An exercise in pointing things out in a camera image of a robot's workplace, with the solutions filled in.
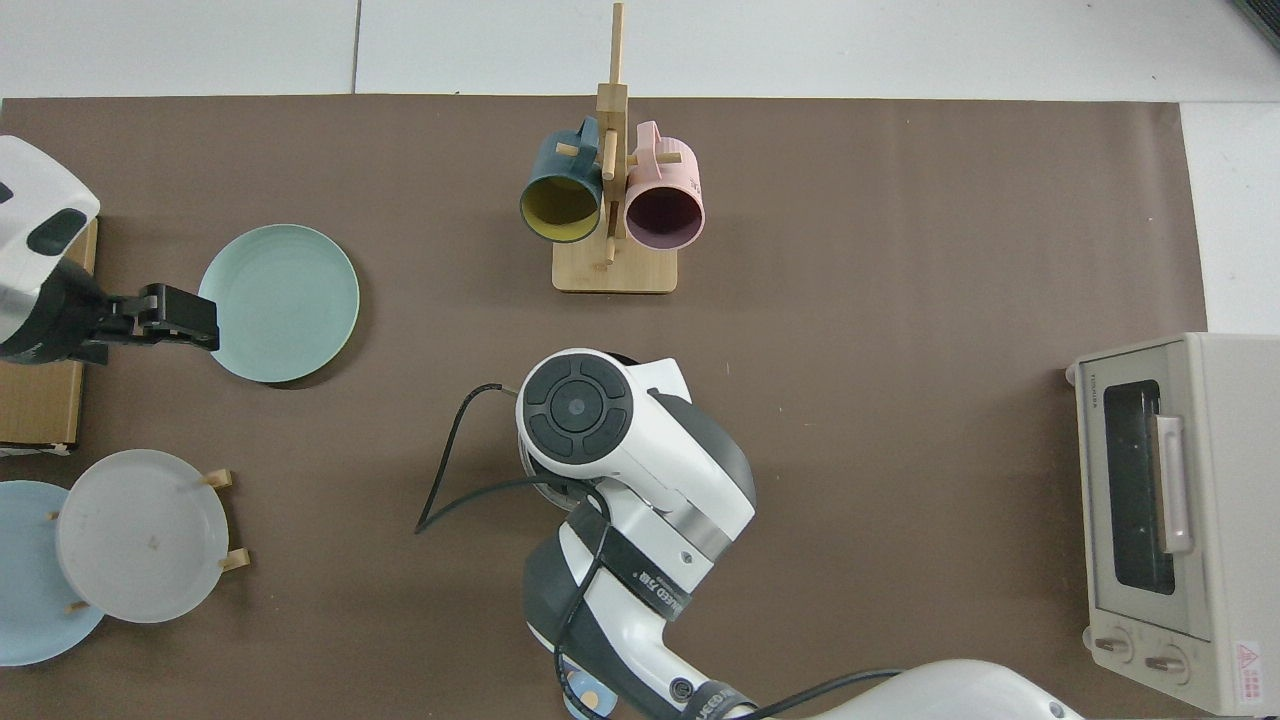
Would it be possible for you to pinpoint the dark slanted bar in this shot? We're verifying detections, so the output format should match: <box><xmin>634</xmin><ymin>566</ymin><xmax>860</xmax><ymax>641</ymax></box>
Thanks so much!
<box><xmin>1232</xmin><ymin>0</ymin><xmax>1280</xmax><ymax>49</ymax></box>

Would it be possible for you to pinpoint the black pot with blue handle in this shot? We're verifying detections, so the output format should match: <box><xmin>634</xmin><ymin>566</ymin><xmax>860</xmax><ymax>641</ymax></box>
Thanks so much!
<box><xmin>523</xmin><ymin>350</ymin><xmax>641</xmax><ymax>511</ymax></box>

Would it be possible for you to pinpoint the wooden cup stand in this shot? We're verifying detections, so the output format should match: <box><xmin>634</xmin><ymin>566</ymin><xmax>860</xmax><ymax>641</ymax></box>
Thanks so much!
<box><xmin>551</xmin><ymin>2</ymin><xmax>680</xmax><ymax>295</ymax></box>

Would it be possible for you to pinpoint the light blue round plate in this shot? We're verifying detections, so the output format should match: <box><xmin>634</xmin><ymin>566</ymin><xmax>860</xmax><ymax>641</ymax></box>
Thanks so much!
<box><xmin>0</xmin><ymin>481</ymin><xmax>106</xmax><ymax>667</ymax></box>

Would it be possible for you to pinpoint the pink ribbed cup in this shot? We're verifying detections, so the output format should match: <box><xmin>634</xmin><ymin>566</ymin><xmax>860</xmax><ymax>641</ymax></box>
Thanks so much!
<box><xmin>623</xmin><ymin>121</ymin><xmax>707</xmax><ymax>251</ymax></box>

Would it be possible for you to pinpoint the white round plate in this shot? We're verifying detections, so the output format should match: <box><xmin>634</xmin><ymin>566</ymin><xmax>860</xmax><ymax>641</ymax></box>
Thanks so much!
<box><xmin>55</xmin><ymin>449</ymin><xmax>230</xmax><ymax>625</ymax></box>

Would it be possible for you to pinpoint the wooden plate rack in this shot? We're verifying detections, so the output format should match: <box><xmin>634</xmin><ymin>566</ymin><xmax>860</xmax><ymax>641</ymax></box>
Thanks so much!
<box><xmin>45</xmin><ymin>468</ymin><xmax>252</xmax><ymax>613</ymax></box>

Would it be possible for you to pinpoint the pale toaster oven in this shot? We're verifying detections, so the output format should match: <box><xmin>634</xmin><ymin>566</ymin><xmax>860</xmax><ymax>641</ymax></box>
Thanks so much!
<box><xmin>1065</xmin><ymin>332</ymin><xmax>1280</xmax><ymax>717</ymax></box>

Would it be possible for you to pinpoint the teal round plate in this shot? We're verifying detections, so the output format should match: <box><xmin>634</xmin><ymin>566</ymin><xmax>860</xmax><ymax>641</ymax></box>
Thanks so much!
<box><xmin>198</xmin><ymin>223</ymin><xmax>361</xmax><ymax>385</ymax></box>

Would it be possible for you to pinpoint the brown table cloth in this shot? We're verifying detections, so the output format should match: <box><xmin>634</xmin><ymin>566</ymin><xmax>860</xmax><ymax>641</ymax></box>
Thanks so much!
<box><xmin>0</xmin><ymin>95</ymin><xmax>1211</xmax><ymax>720</ymax></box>

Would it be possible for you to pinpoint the small blue round thing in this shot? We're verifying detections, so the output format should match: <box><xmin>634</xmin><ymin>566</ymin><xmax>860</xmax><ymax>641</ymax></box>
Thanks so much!
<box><xmin>562</xmin><ymin>668</ymin><xmax>606</xmax><ymax>720</ymax></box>

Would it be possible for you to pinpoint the wire basket with wooden floor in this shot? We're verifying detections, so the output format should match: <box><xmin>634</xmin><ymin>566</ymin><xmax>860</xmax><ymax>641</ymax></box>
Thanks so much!
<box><xmin>0</xmin><ymin>218</ymin><xmax>99</xmax><ymax>456</ymax></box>

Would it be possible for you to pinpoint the dark teal cup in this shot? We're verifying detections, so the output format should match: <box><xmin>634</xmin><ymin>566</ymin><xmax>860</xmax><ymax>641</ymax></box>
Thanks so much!
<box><xmin>518</xmin><ymin>117</ymin><xmax>605</xmax><ymax>244</ymax></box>

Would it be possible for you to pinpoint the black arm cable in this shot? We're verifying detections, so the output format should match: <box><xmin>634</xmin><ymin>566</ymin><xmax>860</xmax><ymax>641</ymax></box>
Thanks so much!
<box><xmin>415</xmin><ymin>383</ymin><xmax>901</xmax><ymax>720</ymax></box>

